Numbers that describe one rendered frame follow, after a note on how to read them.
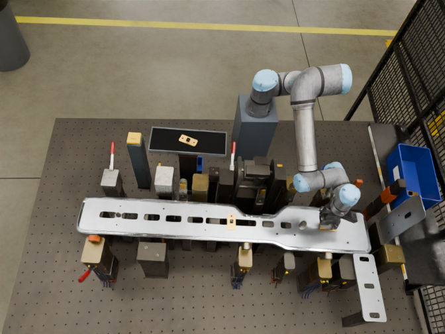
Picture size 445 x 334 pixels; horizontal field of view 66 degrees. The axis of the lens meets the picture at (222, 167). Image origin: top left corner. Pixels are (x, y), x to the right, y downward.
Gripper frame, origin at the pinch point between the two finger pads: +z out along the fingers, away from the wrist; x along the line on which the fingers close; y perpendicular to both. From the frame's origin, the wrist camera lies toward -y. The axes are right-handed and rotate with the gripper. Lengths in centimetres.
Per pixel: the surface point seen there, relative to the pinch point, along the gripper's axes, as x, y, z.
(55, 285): 27, 131, 27
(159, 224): 4, 80, -1
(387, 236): 4.6, -26.9, -1.0
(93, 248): 18, 105, -8
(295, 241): 8.0, 16.4, 1.9
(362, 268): 18.9, -14.0, 3.0
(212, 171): -21, 56, -10
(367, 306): 35.1, -13.0, 2.9
